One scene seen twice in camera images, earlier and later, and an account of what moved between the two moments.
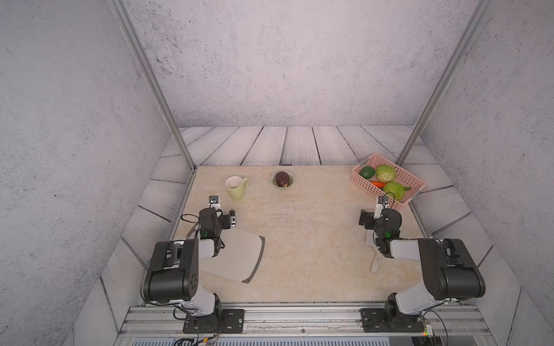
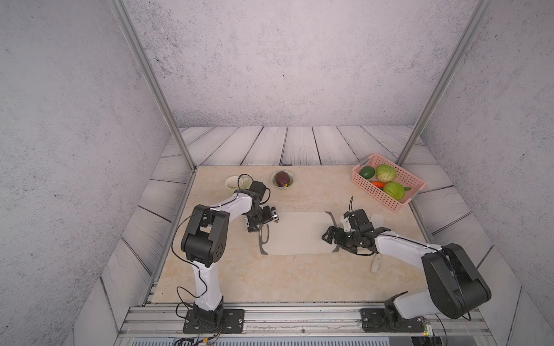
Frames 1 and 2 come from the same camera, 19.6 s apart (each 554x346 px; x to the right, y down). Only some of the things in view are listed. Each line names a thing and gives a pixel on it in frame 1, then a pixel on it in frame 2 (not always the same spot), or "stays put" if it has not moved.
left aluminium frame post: (131, 32) stays put
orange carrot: (379, 184) stays put
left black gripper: (226, 223) → (269, 218)
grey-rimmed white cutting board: (237, 260) → (298, 233)
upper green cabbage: (386, 174) stays put
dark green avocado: (367, 171) stays put
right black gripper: (371, 218) → (338, 232)
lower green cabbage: (398, 189) stays put
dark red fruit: (283, 179) stays put
